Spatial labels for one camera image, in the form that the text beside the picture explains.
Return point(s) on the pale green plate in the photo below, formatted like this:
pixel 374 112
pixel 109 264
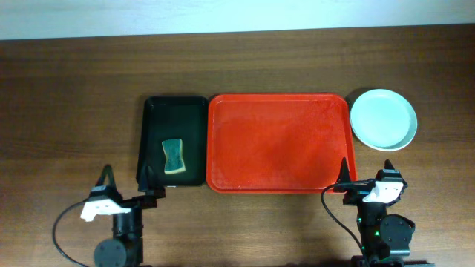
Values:
pixel 383 120

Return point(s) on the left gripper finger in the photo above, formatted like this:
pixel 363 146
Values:
pixel 145 178
pixel 106 178

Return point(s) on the black plastic tray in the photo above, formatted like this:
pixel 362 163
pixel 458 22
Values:
pixel 175 117

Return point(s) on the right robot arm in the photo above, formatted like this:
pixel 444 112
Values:
pixel 385 238

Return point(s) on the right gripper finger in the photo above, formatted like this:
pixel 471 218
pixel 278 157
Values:
pixel 344 173
pixel 388 165

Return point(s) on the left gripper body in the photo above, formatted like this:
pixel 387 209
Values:
pixel 147 201

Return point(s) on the red plastic tray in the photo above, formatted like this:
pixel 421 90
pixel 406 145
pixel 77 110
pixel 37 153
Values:
pixel 278 143

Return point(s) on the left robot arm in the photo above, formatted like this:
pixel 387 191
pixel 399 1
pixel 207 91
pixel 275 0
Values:
pixel 125 248

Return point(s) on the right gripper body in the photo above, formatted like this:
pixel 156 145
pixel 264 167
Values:
pixel 355 194

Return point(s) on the green and yellow sponge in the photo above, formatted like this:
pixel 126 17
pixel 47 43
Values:
pixel 173 150

